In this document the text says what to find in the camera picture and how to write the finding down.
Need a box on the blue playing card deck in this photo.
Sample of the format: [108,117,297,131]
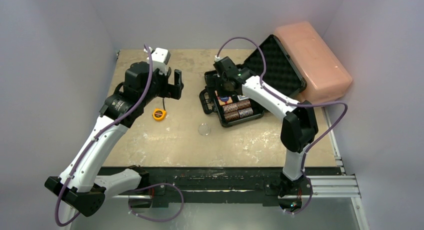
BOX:
[237,95,249,101]

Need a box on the blue small blind button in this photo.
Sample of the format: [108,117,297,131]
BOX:
[219,97,232,102]

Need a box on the blue grey poker chip stack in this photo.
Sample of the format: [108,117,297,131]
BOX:
[237,107,254,119]

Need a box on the black foam-lined poker case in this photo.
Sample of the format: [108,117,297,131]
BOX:
[199,34,307,128]

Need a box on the brown poker chip stack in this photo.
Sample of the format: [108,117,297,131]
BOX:
[223,111,240,122]

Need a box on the clear round dealer button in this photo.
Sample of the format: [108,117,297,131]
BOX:
[197,123,211,136]

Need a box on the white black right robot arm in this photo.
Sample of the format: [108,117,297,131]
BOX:
[213,56,318,194]

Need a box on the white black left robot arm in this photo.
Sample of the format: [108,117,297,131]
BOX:
[44,61,184,221]

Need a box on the red playing card deck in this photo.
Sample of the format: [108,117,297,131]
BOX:
[215,91,233,106]

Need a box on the yellow tape measure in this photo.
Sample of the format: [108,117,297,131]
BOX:
[152,98,167,122]

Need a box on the orange poker chip row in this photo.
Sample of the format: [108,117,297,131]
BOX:
[222,99,251,114]

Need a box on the pink translucent plastic box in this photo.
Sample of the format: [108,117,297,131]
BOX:
[274,21,353,104]

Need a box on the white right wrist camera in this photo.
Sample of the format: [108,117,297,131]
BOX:
[214,55,221,63]

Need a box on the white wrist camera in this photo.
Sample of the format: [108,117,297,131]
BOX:
[214,55,221,63]
[144,46,171,76]

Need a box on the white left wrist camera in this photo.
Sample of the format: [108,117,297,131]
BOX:
[144,46,171,76]

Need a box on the black metal base frame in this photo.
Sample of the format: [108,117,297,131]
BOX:
[119,167,360,212]

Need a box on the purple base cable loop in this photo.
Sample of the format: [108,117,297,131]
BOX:
[127,181,186,223]

